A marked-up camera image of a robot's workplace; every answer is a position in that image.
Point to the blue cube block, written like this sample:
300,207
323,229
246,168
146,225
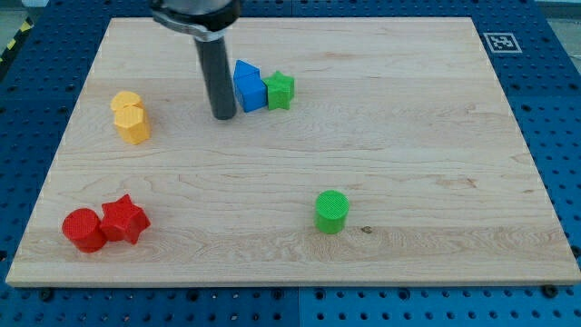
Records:
251,92

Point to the red cylinder block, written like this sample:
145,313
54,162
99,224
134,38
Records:
82,228

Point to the green cylinder block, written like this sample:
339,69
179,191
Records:
331,211

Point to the green star block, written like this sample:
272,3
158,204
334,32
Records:
280,90

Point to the white fiducial marker tag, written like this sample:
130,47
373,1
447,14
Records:
502,43

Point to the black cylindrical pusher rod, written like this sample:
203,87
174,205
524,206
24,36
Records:
217,77

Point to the yellow hexagon block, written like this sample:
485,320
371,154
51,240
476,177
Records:
131,123

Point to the red star block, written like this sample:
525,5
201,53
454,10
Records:
123,220

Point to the yellow cylinder block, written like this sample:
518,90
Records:
124,99

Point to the light wooden board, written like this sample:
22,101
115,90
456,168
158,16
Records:
405,116

